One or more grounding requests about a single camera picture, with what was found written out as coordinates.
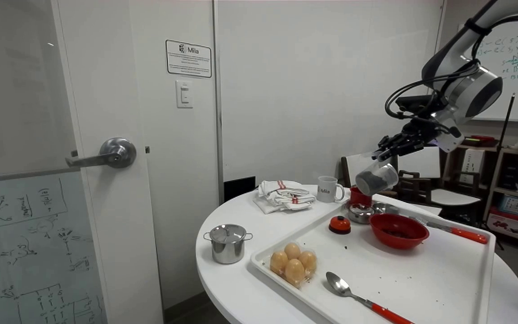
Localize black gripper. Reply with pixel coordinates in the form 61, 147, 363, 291
374, 115, 453, 165

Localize plain steel bowl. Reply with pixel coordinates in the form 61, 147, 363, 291
371, 201, 403, 217

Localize red bowl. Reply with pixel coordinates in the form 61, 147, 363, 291
369, 212, 432, 250

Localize red mug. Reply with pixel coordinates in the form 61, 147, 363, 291
349, 187, 374, 210

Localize small metal cup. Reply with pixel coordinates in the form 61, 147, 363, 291
345, 203, 374, 226

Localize white mug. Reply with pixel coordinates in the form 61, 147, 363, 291
315, 174, 347, 205

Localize red and black case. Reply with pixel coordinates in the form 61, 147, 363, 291
459, 135, 500, 149

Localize thin black stand pole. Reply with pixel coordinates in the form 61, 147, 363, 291
480, 93, 518, 223

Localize wooden shelf unit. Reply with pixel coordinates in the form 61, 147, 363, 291
408, 133, 518, 248

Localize white cloth with red stripes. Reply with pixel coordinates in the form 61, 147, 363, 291
254, 178, 318, 216

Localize tan egg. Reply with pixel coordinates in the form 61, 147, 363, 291
284, 259, 308, 288
284, 241, 302, 261
270, 250, 290, 277
299, 250, 318, 275

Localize white plastic tray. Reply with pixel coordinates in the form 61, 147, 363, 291
246, 198, 498, 324

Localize white box with red print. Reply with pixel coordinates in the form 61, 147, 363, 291
486, 205, 518, 243

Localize small steel pot with lid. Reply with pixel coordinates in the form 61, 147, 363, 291
203, 223, 255, 266

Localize glass panel door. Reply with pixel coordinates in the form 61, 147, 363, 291
0, 0, 165, 324

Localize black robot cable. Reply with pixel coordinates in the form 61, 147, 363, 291
383, 79, 453, 122

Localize red handled fork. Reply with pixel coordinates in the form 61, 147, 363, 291
424, 219, 491, 246

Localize red handled steel spoon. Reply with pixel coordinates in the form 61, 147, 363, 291
324, 270, 414, 324

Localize white light switch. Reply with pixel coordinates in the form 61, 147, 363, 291
174, 79, 194, 109

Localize white printed wall sign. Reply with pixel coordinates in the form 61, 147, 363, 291
164, 37, 214, 79

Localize silver door lever handle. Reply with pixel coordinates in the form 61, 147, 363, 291
65, 136, 138, 171

